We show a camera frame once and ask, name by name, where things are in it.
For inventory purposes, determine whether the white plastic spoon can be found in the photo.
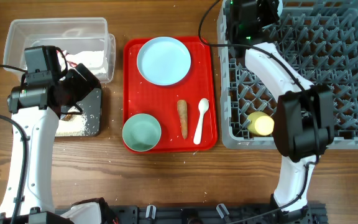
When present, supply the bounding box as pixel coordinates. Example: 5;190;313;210
193;98;209;145

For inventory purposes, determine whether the clear plastic bin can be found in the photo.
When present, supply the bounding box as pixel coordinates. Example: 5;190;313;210
3;17;116;83

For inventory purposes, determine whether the white paper napkin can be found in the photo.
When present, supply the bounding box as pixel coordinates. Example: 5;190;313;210
63;50;108;75

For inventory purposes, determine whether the grey dishwasher rack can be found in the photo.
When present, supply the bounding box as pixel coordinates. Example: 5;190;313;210
217;0;358;149

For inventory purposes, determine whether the black mounting rail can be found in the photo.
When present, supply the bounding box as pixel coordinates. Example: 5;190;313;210
110;203;329;224

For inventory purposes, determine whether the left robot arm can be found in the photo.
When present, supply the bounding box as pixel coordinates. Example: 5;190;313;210
0;45;117;223

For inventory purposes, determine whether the mint green bowl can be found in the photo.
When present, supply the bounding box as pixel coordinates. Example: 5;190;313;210
122;113;162;152

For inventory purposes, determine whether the light blue plate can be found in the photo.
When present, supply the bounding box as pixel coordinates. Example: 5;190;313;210
137;37;191;86

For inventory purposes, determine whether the red snack wrapper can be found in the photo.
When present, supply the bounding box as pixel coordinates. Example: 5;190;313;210
64;52;78;68

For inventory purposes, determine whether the brown carrot piece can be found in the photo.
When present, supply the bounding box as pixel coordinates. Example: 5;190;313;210
177;100;188;139

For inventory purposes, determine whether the red plastic tray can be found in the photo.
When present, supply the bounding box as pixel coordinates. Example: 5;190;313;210
122;36;218;153

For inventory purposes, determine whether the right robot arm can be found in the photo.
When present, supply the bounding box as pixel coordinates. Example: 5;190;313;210
224;1;334;216

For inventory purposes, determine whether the black waste bin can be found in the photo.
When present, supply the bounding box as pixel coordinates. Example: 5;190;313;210
62;88;103;137

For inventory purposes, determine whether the brown food scrap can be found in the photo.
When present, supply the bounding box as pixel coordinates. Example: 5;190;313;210
61;114;72;121

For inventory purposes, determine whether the pile of rice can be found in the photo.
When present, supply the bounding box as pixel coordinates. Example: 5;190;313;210
55;114;88;137

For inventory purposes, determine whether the yellow plastic cup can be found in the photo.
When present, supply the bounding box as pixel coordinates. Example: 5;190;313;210
247;111;275;136

